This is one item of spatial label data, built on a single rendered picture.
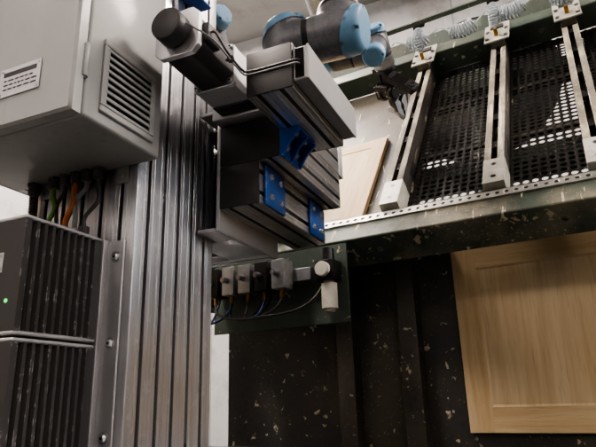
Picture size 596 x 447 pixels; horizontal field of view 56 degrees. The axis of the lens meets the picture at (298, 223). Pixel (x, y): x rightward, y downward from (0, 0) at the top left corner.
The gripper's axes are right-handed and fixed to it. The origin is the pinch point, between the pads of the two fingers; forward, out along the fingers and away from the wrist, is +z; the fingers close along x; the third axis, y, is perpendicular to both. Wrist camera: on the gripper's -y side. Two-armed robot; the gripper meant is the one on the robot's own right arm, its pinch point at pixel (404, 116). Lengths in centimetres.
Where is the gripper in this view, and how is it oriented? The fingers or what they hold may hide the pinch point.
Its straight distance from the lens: 215.3
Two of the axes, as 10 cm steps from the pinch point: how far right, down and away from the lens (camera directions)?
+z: 3.6, 7.8, 5.1
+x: -6.7, 5.9, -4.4
